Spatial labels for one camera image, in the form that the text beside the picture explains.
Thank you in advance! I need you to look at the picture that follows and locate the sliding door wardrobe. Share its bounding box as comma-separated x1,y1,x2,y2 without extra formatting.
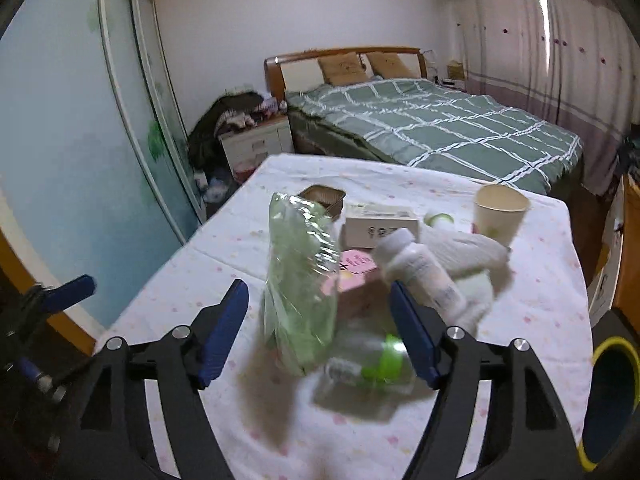
0,0,206,356

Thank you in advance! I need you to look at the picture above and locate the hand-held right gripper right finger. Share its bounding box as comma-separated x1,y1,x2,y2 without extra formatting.
389,281,584,480

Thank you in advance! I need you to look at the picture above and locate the brown plastic tray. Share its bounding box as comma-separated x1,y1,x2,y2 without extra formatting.
298,184,347,222

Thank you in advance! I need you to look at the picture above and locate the white knitted cloth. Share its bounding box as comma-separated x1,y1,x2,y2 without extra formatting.
417,222,512,333

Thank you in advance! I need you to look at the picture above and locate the mixed clothes pile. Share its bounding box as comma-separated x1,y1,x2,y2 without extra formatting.
615,132,640,177

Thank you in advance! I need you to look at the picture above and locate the green plastic bag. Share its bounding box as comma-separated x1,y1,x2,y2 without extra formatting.
263,191,341,377

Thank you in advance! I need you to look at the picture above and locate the pink box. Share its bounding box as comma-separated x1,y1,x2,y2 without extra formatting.
334,247,393,318

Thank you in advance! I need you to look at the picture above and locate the white printed carton box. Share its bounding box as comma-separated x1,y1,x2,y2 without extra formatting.
341,202,420,251

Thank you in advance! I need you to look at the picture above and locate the white paper cup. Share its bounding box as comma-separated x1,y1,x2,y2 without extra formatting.
473,183,531,248

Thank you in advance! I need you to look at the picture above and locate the white plastic bag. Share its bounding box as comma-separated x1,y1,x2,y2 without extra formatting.
195,170,237,203

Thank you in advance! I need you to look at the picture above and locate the brown pillow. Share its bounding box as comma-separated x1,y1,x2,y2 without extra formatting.
318,52,371,86
367,52,416,78

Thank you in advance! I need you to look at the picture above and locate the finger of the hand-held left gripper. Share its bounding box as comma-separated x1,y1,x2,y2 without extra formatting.
0,275,96,342
0,357,67,404

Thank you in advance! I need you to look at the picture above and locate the dark clothes pile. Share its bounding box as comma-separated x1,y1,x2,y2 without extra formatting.
187,91,266,171

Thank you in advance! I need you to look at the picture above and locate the clear plastic bottle green label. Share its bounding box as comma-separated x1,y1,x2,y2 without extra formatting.
314,330,418,406

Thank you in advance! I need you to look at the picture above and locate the white nightstand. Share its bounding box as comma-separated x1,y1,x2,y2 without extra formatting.
219,115,295,183

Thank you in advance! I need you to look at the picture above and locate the yellow-rimmed dark bin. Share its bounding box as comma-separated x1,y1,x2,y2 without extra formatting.
577,336,640,472

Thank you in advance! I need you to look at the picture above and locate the white dotted tablecloth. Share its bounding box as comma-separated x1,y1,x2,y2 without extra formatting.
107,152,593,480

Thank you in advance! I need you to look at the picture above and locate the wooden bed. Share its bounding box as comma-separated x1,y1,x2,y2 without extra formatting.
264,46,586,196

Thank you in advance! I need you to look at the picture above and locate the green checked quilt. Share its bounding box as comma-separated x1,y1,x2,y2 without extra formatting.
285,77,583,196

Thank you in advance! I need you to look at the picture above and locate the white plastic bottle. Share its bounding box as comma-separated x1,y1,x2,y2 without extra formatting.
374,228,468,322

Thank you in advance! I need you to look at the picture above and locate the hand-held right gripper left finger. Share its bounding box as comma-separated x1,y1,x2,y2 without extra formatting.
50,278,249,480

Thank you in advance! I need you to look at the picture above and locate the striped pale curtain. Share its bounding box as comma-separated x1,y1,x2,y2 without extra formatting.
445,0,640,196

